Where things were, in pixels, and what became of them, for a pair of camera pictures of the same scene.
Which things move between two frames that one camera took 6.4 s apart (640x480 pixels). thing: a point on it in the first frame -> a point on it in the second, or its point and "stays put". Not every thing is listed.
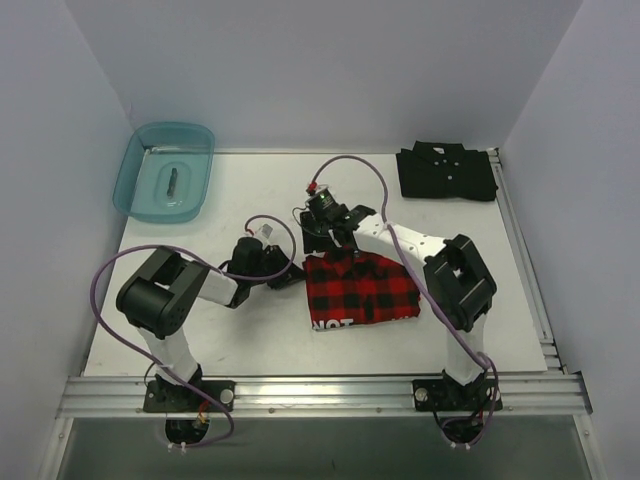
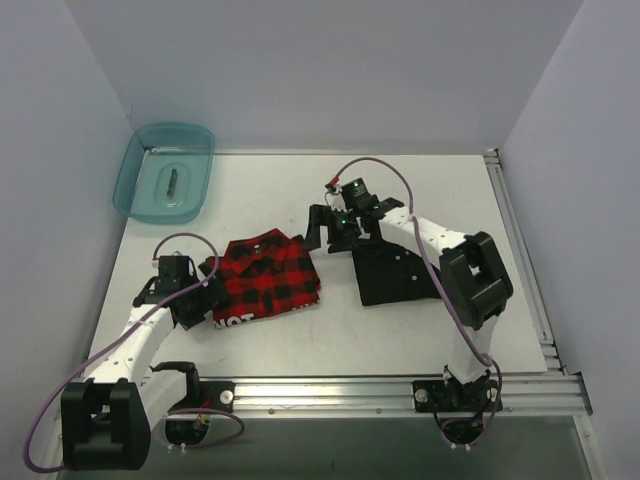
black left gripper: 279,265 -> 201,298
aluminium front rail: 550,394 stays put
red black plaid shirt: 345,286 -> 265,274
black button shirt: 436,169 -> 387,273
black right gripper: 316,240 stays put
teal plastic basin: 163,172 stays put
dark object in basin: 173,177 stays put
